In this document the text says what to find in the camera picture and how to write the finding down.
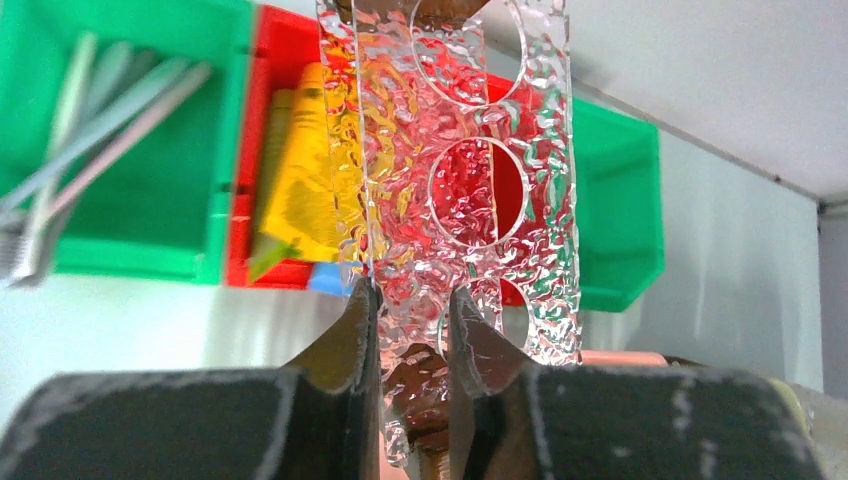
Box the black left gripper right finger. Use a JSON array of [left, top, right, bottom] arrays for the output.
[[448, 288, 824, 479]]

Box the green bin with toothbrushes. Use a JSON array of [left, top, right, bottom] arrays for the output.
[[1, 1, 257, 284]]

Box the green bin far right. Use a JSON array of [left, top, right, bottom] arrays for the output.
[[572, 100, 665, 313]]

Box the red bin with toothpaste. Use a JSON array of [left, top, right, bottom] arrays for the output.
[[223, 5, 366, 291]]

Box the brown wooden toothbrush holder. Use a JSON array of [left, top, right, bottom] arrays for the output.
[[316, 1, 581, 474]]

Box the red bin with holder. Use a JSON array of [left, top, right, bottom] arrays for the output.
[[434, 74, 525, 307]]

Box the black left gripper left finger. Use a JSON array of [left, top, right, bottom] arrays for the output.
[[1, 279, 381, 479]]

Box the pink perforated basket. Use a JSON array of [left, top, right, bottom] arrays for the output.
[[581, 350, 668, 368]]

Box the green toothpaste tube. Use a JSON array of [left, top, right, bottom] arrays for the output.
[[247, 89, 294, 285]]

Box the white toothbrush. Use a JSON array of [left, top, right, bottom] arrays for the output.
[[1, 31, 212, 288]]

